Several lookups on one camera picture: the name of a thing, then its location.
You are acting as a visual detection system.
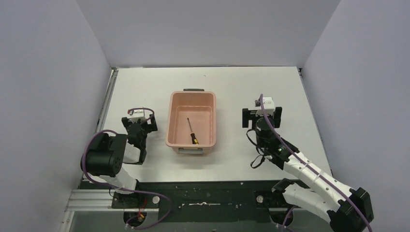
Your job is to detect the black yellow handled screwdriver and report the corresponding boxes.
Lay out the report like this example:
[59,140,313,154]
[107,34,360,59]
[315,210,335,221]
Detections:
[187,118,199,145]

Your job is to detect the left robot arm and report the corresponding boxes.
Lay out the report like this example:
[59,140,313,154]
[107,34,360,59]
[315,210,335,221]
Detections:
[80,114,158,208]

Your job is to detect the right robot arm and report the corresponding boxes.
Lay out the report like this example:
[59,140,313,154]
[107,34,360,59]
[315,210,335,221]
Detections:
[242,107,374,232]

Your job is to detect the pink plastic bin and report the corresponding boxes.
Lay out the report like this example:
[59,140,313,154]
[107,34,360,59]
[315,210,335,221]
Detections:
[165,89,217,155]

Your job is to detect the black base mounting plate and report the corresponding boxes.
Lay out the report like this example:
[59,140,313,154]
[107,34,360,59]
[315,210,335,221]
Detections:
[72,181,303,232]

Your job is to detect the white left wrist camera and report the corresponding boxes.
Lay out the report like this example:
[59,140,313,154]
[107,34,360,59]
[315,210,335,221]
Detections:
[128,108,146,123]

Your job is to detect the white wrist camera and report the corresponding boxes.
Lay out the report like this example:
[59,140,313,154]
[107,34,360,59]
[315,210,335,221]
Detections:
[255,96,276,116]
[128,108,146,123]

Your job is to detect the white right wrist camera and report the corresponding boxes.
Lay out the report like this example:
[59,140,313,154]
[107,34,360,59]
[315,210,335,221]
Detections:
[255,96,276,116]

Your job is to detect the aluminium table edge rail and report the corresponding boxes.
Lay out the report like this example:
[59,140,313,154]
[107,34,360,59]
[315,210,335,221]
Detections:
[96,68,118,132]

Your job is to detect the aluminium front frame rail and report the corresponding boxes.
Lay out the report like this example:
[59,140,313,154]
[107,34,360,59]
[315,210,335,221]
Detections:
[65,188,161,213]

